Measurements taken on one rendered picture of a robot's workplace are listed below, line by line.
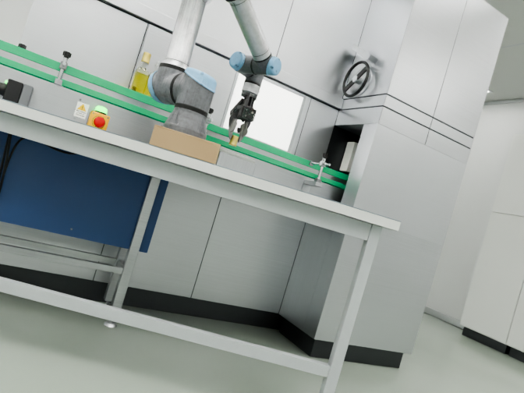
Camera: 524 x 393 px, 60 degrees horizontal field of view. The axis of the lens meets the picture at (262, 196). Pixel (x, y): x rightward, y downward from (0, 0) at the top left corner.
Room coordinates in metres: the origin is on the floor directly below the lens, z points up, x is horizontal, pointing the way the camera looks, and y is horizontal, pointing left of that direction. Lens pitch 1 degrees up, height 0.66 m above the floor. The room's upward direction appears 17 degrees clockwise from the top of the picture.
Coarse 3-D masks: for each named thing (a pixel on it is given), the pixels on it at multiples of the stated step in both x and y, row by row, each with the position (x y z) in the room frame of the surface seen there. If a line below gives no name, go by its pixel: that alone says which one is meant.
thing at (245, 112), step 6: (246, 96) 1.97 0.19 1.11; (252, 96) 1.94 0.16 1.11; (246, 102) 1.94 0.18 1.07; (252, 102) 1.97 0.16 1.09; (240, 108) 1.95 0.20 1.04; (246, 108) 1.94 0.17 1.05; (252, 108) 1.95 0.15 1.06; (240, 114) 1.93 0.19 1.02; (246, 114) 1.94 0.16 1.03; (252, 114) 1.95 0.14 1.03; (246, 120) 2.00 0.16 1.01; (252, 120) 1.96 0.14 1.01
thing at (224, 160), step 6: (222, 156) 1.83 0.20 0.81; (228, 156) 1.84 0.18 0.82; (234, 156) 1.85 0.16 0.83; (216, 162) 1.83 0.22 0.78; (222, 162) 1.83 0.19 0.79; (228, 162) 1.84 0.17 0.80; (234, 162) 1.86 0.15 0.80; (240, 162) 1.87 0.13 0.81; (246, 162) 1.88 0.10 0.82; (252, 162) 1.89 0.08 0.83; (234, 168) 1.86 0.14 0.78; (240, 168) 1.87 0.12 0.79; (246, 168) 1.88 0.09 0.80; (252, 168) 1.89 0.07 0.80; (252, 174) 1.90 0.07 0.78
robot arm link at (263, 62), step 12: (228, 0) 1.59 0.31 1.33; (240, 0) 1.58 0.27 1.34; (240, 12) 1.62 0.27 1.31; (252, 12) 1.64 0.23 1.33; (240, 24) 1.67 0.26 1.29; (252, 24) 1.66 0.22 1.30; (252, 36) 1.69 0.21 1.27; (252, 48) 1.74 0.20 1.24; (264, 48) 1.74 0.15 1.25; (252, 60) 1.83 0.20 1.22; (264, 60) 1.77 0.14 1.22; (276, 60) 1.79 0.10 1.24; (252, 72) 1.85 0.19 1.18; (264, 72) 1.81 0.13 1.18; (276, 72) 1.80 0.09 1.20
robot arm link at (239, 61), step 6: (234, 54) 1.87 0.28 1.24; (240, 54) 1.85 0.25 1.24; (234, 60) 1.86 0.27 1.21; (240, 60) 1.84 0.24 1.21; (246, 60) 1.85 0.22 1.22; (234, 66) 1.86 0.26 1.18; (240, 66) 1.86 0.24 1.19; (246, 66) 1.85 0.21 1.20; (240, 72) 1.89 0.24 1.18; (246, 72) 1.87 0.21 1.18
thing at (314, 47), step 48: (48, 0) 1.91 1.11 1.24; (96, 0) 1.99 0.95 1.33; (144, 0) 2.08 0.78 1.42; (288, 0) 2.39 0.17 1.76; (336, 0) 2.52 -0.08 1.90; (48, 48) 1.93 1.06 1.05; (96, 48) 2.01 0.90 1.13; (240, 48) 2.31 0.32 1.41; (288, 48) 2.43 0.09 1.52; (336, 48) 2.56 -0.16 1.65; (336, 96) 2.58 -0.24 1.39; (336, 144) 2.65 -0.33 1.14
